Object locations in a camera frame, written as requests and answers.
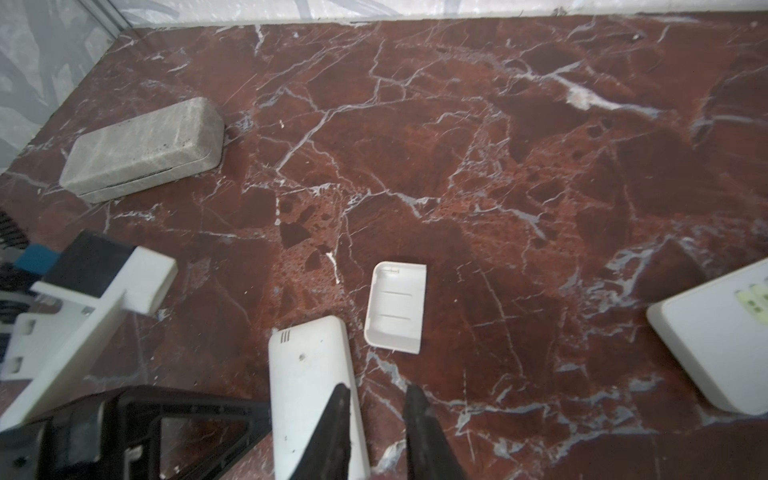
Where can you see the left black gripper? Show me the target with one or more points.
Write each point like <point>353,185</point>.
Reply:
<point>124,436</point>

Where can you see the white remote control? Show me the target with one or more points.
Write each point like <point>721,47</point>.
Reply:
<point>718,333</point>
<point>306,362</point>

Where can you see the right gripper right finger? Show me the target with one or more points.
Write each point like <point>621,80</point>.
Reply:
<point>429,455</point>

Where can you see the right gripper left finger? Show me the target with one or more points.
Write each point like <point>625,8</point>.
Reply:
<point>328,453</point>

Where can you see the grey glasses case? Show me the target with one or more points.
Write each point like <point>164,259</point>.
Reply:
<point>146,151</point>

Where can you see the white battery cover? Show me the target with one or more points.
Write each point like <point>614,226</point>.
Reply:
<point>394,316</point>

